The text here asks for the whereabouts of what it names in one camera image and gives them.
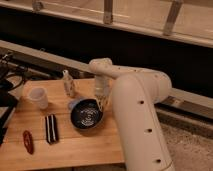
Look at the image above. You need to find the metal window bracket left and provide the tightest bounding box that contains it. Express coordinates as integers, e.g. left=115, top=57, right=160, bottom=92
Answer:
left=32, top=0, right=43, bottom=12

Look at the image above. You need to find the translucent plastic cup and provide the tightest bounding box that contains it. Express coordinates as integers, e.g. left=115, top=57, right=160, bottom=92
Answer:
left=27, top=87, right=48, bottom=109

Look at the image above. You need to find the metal window bracket right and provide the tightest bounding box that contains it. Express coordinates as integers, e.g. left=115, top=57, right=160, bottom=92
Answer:
left=163, top=0, right=183, bottom=36

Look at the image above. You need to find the black equipment with cables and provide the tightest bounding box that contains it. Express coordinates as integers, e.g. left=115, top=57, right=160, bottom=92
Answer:
left=0, top=52, right=27, bottom=145

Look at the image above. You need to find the metal window bracket centre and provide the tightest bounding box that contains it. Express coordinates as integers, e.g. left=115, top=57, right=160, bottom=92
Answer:
left=103, top=0, right=113, bottom=24

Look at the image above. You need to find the small clear bottle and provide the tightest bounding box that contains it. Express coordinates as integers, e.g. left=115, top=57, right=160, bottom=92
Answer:
left=63, top=70, right=75, bottom=97

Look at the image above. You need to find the metal window bracket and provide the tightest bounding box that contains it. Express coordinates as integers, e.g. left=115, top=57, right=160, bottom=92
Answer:
left=32, top=0, right=43, bottom=12
left=163, top=0, right=183, bottom=36
left=103, top=0, right=113, bottom=24

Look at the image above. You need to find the dark ceramic bowl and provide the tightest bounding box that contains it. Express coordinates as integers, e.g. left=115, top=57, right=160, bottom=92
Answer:
left=70, top=99, right=103, bottom=129

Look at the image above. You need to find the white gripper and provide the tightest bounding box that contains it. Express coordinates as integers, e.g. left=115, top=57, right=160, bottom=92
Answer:
left=94, top=75, right=110, bottom=112

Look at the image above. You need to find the black white striped block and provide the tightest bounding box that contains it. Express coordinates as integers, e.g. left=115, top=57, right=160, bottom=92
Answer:
left=45, top=115, right=59, bottom=144

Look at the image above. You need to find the red brown hair clip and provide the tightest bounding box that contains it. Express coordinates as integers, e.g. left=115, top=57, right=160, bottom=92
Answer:
left=23, top=130, right=34, bottom=154

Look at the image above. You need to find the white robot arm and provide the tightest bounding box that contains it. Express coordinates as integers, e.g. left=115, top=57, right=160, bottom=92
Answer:
left=89, top=58, right=175, bottom=171

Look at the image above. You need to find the blue sponge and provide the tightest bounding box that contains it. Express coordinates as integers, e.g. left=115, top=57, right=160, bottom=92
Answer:
left=68, top=98, right=82, bottom=110

